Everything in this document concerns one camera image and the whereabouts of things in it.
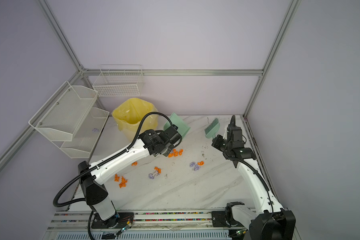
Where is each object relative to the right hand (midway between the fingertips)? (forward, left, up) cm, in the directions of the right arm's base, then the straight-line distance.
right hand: (212, 138), depth 79 cm
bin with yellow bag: (+24, +53, -4) cm, 58 cm away
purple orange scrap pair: (-7, +8, -21) cm, 23 cm away
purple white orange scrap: (-10, +32, -20) cm, 39 cm away
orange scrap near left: (-16, +51, -20) cm, 57 cm away
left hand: (-4, +27, +1) cm, 28 cm away
